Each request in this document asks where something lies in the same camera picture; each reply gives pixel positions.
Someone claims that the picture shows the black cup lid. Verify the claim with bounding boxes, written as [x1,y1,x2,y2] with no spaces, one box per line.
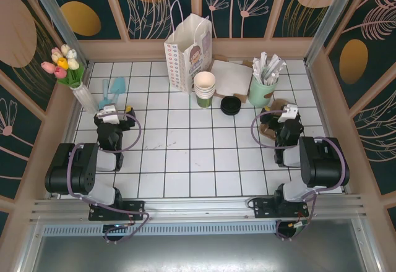
[220,96,241,116]

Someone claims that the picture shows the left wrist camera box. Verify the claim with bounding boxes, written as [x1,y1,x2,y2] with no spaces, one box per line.
[95,104,121,125]

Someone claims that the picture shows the white ribbed vase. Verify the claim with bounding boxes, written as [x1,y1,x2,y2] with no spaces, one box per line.
[71,85,99,114]

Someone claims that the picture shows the grey metal bench plate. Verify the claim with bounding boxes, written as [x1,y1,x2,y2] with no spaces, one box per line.
[18,234,381,272]

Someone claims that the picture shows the aluminium mounting rail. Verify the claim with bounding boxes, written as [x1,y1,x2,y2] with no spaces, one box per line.
[29,193,368,223]

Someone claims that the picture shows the mint green straw holder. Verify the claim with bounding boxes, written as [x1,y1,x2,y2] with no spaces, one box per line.
[249,74,279,107]

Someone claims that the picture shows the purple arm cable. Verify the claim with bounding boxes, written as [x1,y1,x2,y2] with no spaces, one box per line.
[251,109,350,242]
[67,113,151,245]

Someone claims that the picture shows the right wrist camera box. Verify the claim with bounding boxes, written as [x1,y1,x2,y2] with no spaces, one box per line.
[277,104,299,123]

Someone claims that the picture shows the aluminium corner post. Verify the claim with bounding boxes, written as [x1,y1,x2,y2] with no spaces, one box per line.
[26,0,90,66]
[304,0,361,66]

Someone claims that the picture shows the white printed paper bag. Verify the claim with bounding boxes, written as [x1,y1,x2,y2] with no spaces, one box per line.
[163,0,213,96]

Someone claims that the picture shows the slotted grey cable duct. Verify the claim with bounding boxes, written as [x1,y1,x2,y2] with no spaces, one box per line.
[41,224,279,236]

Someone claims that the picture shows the stack of paper cups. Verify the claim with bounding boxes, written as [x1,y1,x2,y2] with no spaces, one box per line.
[194,71,216,109]

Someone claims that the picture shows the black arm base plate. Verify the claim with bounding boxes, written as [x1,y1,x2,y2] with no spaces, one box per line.
[88,200,146,222]
[252,197,310,220]

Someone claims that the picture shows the blue toy shovel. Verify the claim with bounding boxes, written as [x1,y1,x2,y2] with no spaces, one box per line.
[110,77,127,105]

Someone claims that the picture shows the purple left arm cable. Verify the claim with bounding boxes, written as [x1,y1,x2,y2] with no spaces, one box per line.
[67,113,151,245]

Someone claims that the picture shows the brown pulp cup carrier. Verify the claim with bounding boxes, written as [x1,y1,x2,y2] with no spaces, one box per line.
[259,98,298,140]

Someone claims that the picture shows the artificial tulip bouquet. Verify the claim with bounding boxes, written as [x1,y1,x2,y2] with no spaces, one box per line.
[40,44,86,88]

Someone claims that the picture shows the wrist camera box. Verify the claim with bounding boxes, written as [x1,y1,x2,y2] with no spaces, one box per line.
[277,104,299,123]
[95,104,121,125]

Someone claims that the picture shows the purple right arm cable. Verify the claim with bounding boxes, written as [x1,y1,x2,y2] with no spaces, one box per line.
[251,109,350,242]

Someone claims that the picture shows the paper-wrapped straw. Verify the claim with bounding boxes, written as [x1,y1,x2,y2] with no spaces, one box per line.
[265,54,280,81]
[260,51,269,80]
[269,61,287,85]
[252,56,263,80]

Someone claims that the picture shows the brown cardboard napkin tray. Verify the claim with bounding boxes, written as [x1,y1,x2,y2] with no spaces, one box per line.
[210,54,256,103]

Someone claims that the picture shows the white paper napkins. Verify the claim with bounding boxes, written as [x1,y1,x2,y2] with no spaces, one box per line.
[211,60,253,96]

